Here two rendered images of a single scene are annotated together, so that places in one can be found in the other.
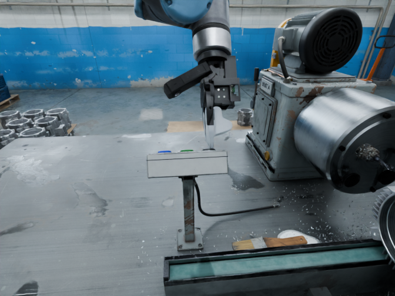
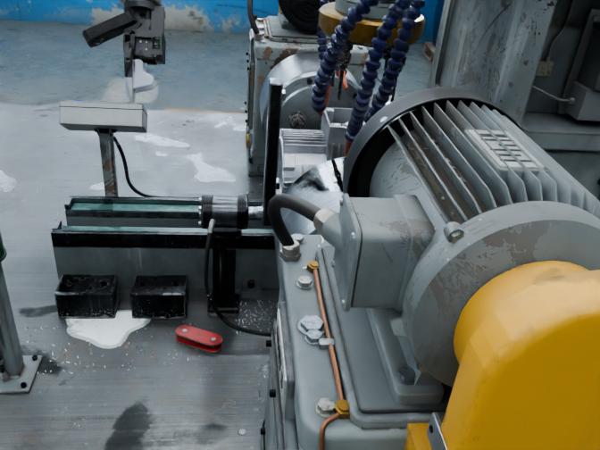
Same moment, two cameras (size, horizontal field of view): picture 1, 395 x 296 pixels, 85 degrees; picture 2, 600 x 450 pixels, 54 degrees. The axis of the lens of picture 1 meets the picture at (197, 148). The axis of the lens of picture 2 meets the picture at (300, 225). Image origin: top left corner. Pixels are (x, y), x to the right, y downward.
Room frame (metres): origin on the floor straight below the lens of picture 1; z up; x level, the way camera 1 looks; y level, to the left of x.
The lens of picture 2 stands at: (-0.79, -0.36, 1.52)
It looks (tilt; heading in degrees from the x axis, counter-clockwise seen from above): 31 degrees down; 357
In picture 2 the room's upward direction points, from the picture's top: 5 degrees clockwise
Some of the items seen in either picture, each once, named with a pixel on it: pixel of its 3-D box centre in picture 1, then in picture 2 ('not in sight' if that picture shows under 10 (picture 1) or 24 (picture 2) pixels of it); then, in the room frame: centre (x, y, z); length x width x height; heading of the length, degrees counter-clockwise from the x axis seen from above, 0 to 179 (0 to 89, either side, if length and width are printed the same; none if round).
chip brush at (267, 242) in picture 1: (270, 245); not in sight; (0.38, -0.20, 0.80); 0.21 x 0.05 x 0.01; 100
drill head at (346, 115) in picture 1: (338, 131); (310, 105); (0.59, -0.43, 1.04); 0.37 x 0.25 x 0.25; 5
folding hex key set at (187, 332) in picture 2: not in sight; (198, 338); (-0.01, -0.24, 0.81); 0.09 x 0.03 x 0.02; 71
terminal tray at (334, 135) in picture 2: not in sight; (355, 136); (0.24, -0.50, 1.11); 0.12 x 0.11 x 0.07; 95
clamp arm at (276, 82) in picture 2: not in sight; (270, 156); (0.09, -0.34, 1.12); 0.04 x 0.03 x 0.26; 95
